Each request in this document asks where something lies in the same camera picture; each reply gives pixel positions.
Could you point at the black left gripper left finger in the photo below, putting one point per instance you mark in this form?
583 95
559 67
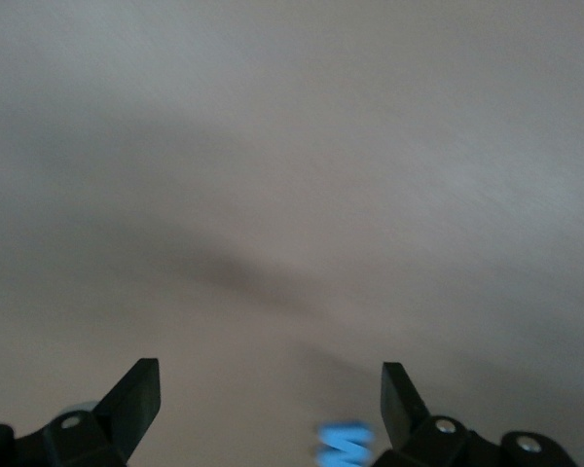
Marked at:
126 399

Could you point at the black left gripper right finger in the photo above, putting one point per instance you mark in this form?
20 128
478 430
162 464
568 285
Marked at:
399 404

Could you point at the blue capital letter M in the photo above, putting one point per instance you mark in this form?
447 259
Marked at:
340 433

